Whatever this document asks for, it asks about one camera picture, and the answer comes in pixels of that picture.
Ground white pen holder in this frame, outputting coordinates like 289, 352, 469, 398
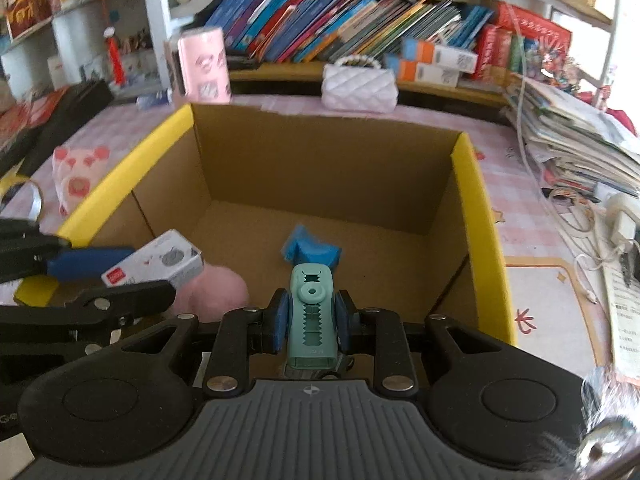
120, 30, 161, 86

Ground white cable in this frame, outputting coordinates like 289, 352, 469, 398
542, 187, 616, 306

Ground blue crumpled wrapper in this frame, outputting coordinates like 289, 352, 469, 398
282, 224, 343, 273

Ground row of books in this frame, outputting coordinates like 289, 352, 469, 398
202, 0, 496, 68

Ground teal correction tape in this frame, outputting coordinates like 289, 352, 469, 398
287, 262, 335, 373

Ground furry silver bell charm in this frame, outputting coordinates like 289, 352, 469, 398
537, 365, 640, 480

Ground white bookshelf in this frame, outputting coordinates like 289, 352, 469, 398
140, 0, 621, 96

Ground white quilted handbag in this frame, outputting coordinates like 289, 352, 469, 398
321, 56, 399, 113

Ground colourful toy figures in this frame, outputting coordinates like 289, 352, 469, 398
520, 35, 613, 101

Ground white charger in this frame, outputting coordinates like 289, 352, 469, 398
606, 195, 638, 256

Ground red tassel ornament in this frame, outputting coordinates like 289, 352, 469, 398
102, 30, 125, 86

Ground pink printed canister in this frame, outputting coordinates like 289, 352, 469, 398
177, 27, 232, 104

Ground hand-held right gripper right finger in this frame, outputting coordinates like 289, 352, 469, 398
332, 289, 506, 396

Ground small white box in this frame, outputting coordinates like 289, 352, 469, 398
100, 229, 205, 288

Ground red boxed book set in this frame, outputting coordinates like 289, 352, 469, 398
472, 25, 513, 81

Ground large red gift box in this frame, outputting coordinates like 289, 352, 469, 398
492, 2, 572, 61

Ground gold tape roll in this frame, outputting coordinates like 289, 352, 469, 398
0, 175, 43, 223

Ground yellow-edged cardboard box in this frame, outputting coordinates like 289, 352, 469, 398
12, 102, 518, 386

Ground pink pig plush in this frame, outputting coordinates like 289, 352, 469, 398
52, 145, 111, 217

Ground printed paper sheet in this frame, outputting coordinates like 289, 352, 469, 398
602, 245, 640, 378

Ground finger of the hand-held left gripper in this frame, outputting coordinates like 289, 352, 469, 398
0, 279, 177, 356
0, 217, 136, 283

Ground orange and white carton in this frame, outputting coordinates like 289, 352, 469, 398
402, 38, 478, 73
385, 57, 461, 88

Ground red and gold figurine box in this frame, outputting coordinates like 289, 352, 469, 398
2, 0, 53, 41

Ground pink fluffy toy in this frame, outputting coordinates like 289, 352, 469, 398
172, 265, 251, 318

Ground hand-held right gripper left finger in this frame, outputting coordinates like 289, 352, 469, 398
120, 287, 293, 396

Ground stack of magazines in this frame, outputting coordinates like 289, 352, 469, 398
502, 75, 640, 196

